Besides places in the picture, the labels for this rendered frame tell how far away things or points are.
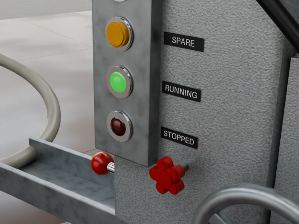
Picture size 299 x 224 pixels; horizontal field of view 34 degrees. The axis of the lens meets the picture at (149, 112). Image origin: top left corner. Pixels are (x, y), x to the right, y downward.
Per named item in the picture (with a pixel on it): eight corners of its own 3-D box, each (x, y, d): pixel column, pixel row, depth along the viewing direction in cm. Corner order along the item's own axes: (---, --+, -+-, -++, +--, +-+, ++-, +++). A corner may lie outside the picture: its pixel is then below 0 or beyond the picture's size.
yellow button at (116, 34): (131, 47, 50) (131, 22, 49) (124, 50, 50) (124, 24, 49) (111, 43, 52) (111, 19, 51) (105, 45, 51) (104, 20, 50)
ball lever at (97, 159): (144, 183, 65) (145, 162, 64) (129, 193, 62) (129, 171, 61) (101, 166, 69) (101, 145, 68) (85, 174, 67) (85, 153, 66)
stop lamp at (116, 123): (131, 136, 54) (132, 116, 54) (123, 140, 53) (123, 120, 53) (115, 131, 56) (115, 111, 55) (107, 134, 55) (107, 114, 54)
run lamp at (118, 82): (132, 93, 53) (132, 71, 52) (123, 96, 52) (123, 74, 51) (115, 88, 54) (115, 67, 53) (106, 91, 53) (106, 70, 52)
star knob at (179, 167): (199, 185, 52) (201, 152, 51) (176, 202, 49) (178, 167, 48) (170, 174, 55) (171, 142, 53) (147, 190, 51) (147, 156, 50)
